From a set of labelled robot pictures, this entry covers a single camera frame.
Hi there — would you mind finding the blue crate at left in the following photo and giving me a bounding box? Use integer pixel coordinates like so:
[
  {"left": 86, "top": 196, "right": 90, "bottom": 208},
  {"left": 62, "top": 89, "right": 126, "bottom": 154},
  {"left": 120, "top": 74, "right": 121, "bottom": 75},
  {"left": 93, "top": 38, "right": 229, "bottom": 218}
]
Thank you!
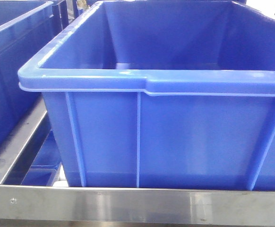
[{"left": 0, "top": 0, "right": 53, "bottom": 145}]

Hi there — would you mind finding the blue crate below shelf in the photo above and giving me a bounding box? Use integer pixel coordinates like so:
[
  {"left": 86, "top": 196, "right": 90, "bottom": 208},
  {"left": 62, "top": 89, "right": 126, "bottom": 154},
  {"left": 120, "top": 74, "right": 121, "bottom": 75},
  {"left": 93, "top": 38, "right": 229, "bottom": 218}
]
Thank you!
[{"left": 21, "top": 131, "right": 61, "bottom": 186}]

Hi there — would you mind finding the large blue plastic crate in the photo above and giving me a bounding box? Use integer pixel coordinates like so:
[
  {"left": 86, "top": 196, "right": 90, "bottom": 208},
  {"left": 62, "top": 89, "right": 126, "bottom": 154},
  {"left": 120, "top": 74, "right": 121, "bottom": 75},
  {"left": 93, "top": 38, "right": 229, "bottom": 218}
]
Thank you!
[{"left": 18, "top": 0, "right": 275, "bottom": 191}]

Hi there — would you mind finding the steel shelf front rail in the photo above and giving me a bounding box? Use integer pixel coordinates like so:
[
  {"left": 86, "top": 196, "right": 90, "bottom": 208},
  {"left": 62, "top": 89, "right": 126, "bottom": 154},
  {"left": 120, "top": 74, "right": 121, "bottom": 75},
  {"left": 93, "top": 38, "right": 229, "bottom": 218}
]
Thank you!
[{"left": 0, "top": 185, "right": 275, "bottom": 226}]

